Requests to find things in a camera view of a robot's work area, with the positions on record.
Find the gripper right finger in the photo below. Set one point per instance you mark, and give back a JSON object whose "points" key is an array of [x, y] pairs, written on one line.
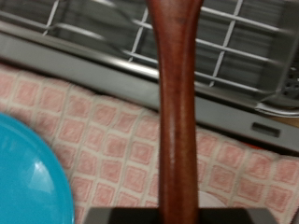
{"points": [[236, 216]]}

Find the blue plastic plate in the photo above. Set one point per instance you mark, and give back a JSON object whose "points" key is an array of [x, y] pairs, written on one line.
{"points": [[28, 177]]}

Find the grey plastic drain tray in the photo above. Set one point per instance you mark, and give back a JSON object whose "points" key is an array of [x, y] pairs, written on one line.
{"points": [[258, 40]]}

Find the pink checkered dish cloth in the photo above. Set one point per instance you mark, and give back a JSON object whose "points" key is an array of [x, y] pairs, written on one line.
{"points": [[115, 149]]}

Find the grey plastic crate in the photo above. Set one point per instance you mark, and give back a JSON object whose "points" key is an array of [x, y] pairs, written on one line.
{"points": [[93, 77]]}

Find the reddish brown wooden spoon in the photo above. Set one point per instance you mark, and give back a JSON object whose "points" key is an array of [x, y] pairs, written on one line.
{"points": [[176, 109]]}

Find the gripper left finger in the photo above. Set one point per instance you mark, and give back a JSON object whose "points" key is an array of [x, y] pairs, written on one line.
{"points": [[124, 216]]}

